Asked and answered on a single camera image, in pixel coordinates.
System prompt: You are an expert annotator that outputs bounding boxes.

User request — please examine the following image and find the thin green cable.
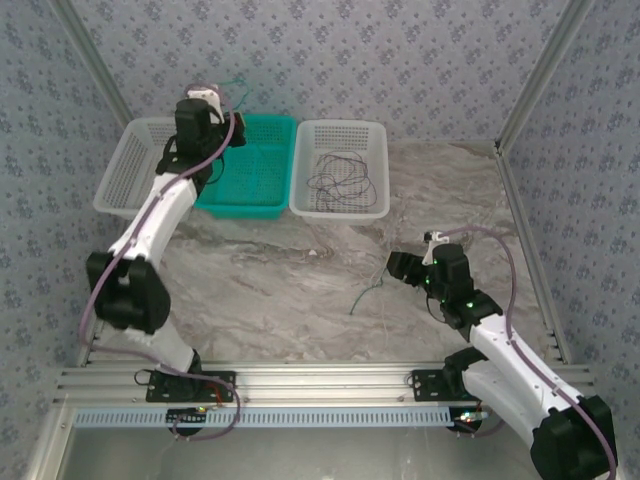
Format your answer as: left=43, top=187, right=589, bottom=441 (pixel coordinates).
left=218, top=74, right=251, bottom=110
left=348, top=276, right=385, bottom=316

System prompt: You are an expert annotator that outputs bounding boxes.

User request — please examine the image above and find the teal perforated plastic basket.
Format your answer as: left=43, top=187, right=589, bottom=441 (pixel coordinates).
left=193, top=113, right=297, bottom=221

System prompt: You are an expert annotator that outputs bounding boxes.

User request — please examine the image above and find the white perforated plastic basket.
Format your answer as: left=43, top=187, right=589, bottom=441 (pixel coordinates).
left=93, top=117, right=201, bottom=224
left=288, top=118, right=392, bottom=227

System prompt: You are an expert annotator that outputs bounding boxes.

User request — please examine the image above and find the small black controller board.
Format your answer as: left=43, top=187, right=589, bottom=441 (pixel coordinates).
left=452, top=408, right=490, bottom=432
left=166, top=407, right=209, bottom=427

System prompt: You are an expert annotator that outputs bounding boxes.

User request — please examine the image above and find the steel sheet panel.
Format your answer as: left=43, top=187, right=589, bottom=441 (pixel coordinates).
left=59, top=424, right=536, bottom=480

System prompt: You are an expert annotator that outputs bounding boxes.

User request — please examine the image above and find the mauve right arm cable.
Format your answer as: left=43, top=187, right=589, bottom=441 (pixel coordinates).
left=437, top=224, right=619, bottom=480

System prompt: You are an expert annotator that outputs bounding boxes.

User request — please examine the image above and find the mauve arm cable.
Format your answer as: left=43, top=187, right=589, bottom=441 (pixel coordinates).
left=79, top=83, right=242, bottom=442
left=437, top=224, right=619, bottom=480

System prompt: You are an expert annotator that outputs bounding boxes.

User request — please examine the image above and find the aluminium table edge rail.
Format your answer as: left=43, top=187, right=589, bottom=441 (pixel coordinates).
left=494, top=144, right=571, bottom=364

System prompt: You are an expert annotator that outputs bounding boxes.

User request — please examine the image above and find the aluminium frame post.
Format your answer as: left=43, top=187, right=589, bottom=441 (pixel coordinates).
left=52, top=0, right=132, bottom=129
left=493, top=0, right=596, bottom=151

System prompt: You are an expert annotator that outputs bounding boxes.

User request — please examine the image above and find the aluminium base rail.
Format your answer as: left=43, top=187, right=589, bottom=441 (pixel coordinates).
left=54, top=362, right=599, bottom=407

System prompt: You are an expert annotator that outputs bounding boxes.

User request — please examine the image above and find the slotted white cable duct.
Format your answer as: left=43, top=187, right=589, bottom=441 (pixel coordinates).
left=73, top=407, right=454, bottom=430

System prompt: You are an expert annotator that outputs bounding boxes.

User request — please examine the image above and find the mauve left arm cable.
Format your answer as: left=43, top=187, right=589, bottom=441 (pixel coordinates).
left=79, top=83, right=242, bottom=442

